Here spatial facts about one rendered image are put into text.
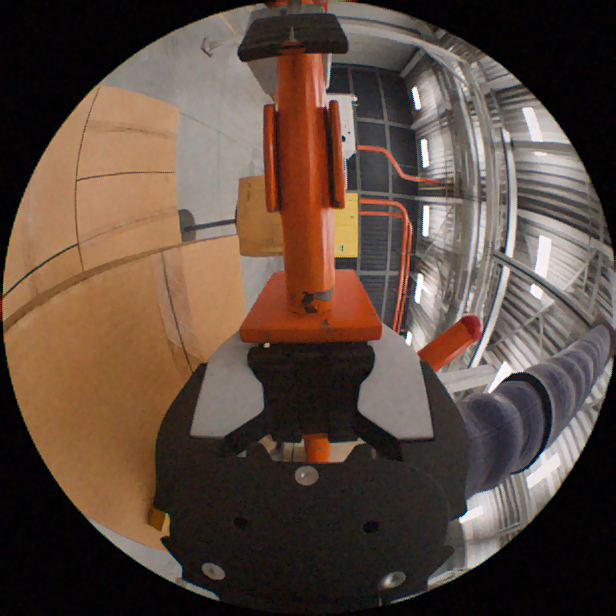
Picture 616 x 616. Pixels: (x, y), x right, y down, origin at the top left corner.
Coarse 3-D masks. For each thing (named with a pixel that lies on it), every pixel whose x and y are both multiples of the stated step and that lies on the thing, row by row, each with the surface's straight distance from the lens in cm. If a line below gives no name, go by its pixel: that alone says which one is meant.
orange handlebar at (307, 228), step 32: (288, 0) 20; (288, 64) 11; (320, 64) 12; (288, 96) 10; (320, 96) 10; (288, 128) 9; (320, 128) 9; (288, 160) 9; (320, 160) 9; (288, 192) 9; (320, 192) 9; (288, 224) 9; (320, 224) 8; (288, 256) 9; (320, 256) 9; (288, 288) 9; (320, 288) 9; (320, 448) 18
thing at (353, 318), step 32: (352, 288) 12; (256, 320) 9; (288, 320) 9; (320, 320) 9; (352, 320) 9; (256, 352) 9; (288, 352) 9; (320, 352) 9; (352, 352) 9; (288, 384) 9; (320, 384) 10; (352, 384) 9; (288, 416) 11; (320, 416) 12; (352, 416) 11
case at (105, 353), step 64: (128, 256) 41; (192, 256) 24; (64, 320) 14; (128, 320) 17; (192, 320) 24; (64, 384) 14; (128, 384) 17; (64, 448) 15; (128, 448) 18; (128, 512) 19
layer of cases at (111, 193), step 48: (96, 96) 93; (144, 96) 110; (96, 144) 85; (144, 144) 101; (48, 192) 72; (96, 192) 80; (144, 192) 96; (48, 240) 69; (96, 240) 77; (144, 240) 92; (48, 288) 68
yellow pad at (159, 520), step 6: (156, 510) 21; (150, 516) 21; (156, 516) 21; (162, 516) 20; (168, 516) 20; (150, 522) 21; (156, 522) 21; (162, 522) 20; (168, 522) 21; (156, 528) 21; (162, 528) 20; (168, 528) 21; (168, 534) 21
